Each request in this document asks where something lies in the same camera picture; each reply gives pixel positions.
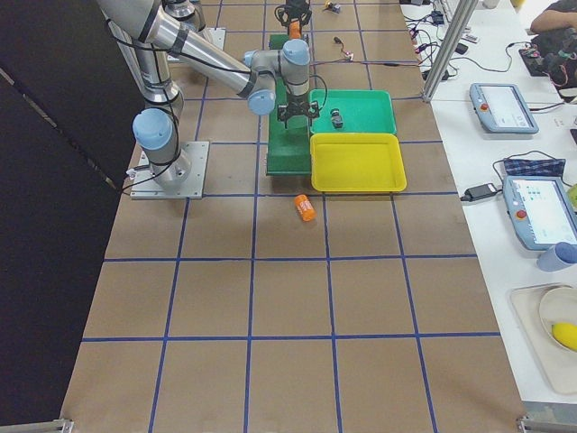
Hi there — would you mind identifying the orange foam cylinder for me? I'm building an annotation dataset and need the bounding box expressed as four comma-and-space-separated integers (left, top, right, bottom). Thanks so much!
288, 21, 302, 40

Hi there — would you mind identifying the aluminium frame post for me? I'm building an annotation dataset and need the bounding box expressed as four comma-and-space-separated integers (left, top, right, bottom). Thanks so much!
422, 0, 477, 103

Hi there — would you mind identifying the lower teach pendant tablet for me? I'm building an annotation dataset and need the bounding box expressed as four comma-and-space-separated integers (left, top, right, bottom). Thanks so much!
502, 175, 576, 251

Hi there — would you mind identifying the blue plastic cup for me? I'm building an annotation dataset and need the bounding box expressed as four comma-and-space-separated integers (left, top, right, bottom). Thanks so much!
536, 242, 576, 272

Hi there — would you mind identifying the beige bowl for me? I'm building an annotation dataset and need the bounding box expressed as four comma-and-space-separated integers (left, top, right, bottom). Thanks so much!
538, 286, 576, 352

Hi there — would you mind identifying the yellow toy banana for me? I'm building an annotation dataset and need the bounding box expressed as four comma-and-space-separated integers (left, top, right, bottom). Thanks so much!
552, 322, 577, 351

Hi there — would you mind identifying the red black power cable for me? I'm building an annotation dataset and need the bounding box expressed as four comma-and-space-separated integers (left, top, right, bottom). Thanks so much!
310, 35, 425, 69

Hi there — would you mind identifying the person in dark clothes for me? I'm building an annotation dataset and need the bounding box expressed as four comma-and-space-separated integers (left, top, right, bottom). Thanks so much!
530, 0, 576, 57

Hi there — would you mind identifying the teach pendant tablet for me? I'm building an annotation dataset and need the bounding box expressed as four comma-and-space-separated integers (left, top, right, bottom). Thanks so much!
469, 83, 539, 135
502, 175, 576, 251

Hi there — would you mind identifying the green conveyor belt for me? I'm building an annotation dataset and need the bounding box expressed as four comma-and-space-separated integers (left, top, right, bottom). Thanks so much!
266, 36, 311, 176

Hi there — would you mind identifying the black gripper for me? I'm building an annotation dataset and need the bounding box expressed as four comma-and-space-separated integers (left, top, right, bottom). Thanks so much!
275, 0, 312, 25
277, 93, 320, 131

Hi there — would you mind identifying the green push button switch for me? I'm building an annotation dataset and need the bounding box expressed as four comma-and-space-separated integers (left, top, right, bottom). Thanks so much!
330, 108, 343, 129

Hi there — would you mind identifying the upper teach pendant tablet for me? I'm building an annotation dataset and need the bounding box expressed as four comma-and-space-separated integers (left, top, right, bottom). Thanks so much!
469, 83, 539, 135

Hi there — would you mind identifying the blue plaid cloth pouch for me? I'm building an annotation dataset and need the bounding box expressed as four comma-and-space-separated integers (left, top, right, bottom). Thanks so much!
503, 159, 566, 178

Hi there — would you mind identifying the black power adapter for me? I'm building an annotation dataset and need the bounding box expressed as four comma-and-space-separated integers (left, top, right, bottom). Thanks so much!
461, 183, 499, 202

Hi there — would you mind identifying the yellow plastic tray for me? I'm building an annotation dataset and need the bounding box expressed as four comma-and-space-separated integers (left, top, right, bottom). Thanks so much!
310, 133, 407, 193

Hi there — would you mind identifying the beige serving tray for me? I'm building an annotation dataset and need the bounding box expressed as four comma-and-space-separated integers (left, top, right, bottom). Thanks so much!
510, 283, 576, 395

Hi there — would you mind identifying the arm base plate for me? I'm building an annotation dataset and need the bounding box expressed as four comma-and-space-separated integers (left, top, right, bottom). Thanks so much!
130, 141, 209, 199
202, 27, 225, 56

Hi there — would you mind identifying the green plastic tray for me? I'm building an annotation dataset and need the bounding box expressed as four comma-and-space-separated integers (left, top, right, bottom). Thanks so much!
309, 89, 397, 134

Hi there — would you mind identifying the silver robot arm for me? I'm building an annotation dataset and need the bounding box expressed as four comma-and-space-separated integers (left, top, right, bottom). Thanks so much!
98, 1, 320, 198
161, 1, 312, 38

